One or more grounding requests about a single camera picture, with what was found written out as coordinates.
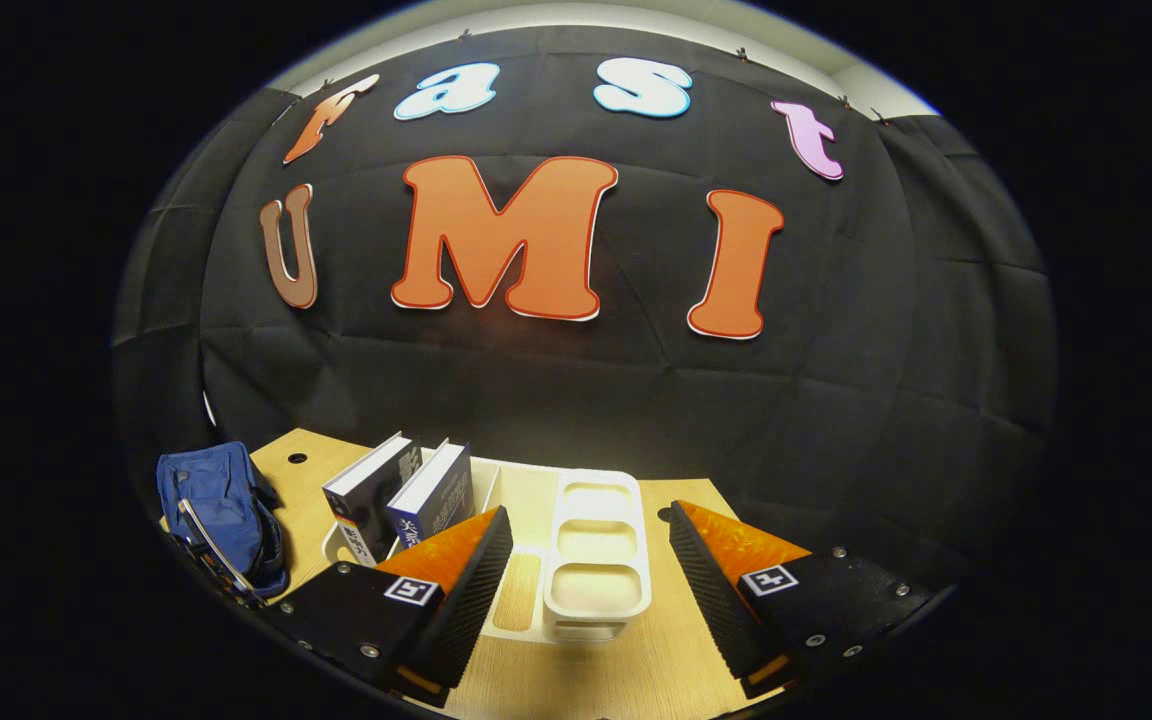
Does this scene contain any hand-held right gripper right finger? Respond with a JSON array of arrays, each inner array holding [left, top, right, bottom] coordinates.
[[669, 500, 957, 701]]

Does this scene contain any blue cover book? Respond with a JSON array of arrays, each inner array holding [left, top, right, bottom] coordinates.
[[386, 438, 476, 552]]

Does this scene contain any white plastic bookshelf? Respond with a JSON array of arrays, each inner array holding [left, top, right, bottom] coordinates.
[[321, 458, 654, 644]]

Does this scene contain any blue schoolbag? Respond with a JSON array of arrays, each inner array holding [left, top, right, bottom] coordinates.
[[156, 441, 293, 607]]

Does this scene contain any portrait cover book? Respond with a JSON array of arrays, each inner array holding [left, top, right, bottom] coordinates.
[[322, 431, 425, 569]]

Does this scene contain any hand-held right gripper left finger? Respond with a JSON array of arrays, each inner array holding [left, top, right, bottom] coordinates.
[[266, 505, 516, 709]]

